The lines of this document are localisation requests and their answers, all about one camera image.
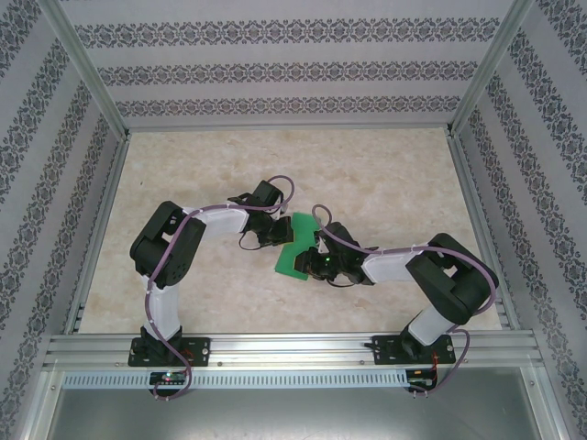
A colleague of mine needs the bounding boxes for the green square paper sheet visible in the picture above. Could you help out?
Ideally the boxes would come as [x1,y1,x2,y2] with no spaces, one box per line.
[273,211,323,281]

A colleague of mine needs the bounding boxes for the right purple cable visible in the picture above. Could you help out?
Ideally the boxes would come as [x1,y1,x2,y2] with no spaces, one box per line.
[311,203,501,399]

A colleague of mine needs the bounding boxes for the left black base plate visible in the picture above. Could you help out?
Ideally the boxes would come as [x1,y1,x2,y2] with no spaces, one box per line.
[127,337,212,368]

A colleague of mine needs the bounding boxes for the slotted grey cable duct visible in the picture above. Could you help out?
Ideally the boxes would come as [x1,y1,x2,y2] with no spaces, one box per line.
[61,369,409,390]

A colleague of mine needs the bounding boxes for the purple cable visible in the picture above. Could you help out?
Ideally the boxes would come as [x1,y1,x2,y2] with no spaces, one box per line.
[311,203,501,399]
[144,174,297,402]

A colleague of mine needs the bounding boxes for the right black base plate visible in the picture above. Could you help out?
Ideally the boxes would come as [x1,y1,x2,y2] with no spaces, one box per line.
[371,334,458,367]

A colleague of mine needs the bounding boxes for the aluminium mounting rail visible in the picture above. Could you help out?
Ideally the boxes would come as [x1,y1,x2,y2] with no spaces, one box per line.
[43,333,545,370]

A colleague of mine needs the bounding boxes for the small circuit board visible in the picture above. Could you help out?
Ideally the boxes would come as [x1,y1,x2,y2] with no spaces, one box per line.
[407,369,437,389]
[150,371,187,385]

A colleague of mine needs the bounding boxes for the grey metal sheet panel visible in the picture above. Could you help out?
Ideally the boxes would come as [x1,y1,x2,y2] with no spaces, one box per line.
[45,388,542,440]

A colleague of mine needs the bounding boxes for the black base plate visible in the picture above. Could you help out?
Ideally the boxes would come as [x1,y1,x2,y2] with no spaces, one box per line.
[371,334,458,367]
[127,337,212,368]

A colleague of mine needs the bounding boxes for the right small circuit board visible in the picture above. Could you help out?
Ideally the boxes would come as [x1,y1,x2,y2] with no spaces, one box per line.
[407,369,437,389]

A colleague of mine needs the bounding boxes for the aluminium frame post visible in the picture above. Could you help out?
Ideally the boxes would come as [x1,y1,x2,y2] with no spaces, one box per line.
[447,0,537,138]
[36,0,132,138]

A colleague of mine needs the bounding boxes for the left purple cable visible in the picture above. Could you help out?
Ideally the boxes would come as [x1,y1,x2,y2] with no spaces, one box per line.
[144,174,297,402]

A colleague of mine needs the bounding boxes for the left small circuit board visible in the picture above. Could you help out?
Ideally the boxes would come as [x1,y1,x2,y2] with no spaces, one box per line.
[150,371,187,385]

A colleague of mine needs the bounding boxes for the aluminium table side rail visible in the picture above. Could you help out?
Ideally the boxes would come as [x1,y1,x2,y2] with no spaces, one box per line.
[445,135,523,331]
[61,135,134,335]

